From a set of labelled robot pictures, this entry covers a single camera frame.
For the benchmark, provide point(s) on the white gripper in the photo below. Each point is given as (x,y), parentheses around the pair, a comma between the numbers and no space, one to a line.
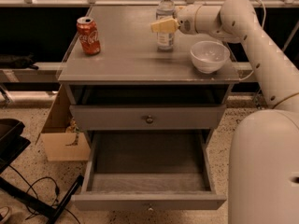
(186,20)

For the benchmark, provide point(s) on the clear plastic water bottle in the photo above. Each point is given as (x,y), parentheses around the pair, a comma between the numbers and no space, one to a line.
(165,41)

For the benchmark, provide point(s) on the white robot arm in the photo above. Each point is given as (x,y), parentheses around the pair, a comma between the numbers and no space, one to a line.
(264,153)

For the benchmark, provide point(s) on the grey wooden drawer cabinet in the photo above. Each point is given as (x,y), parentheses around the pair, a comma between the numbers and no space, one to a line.
(131,71)

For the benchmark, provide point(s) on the closed grey middle drawer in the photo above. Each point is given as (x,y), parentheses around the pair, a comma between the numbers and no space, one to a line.
(101,118)

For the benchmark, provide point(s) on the open grey lower drawer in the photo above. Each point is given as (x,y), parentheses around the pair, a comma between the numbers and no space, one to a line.
(148,170)

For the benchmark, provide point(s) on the white ceramic bowl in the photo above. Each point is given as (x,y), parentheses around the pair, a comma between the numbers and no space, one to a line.
(209,56)

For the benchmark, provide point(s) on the red Coca-Cola can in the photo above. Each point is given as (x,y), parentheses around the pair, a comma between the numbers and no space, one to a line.
(88,35)

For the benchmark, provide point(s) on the cardboard box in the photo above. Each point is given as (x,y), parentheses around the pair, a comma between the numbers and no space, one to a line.
(60,135)

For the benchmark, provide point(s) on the black bag on shelf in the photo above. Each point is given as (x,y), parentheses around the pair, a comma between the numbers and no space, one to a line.
(18,62)

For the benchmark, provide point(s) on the black metal stand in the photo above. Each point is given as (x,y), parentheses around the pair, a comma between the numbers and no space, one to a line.
(12,144)

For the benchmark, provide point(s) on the white shoe tip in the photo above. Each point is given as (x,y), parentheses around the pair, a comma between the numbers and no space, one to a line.
(5,213)

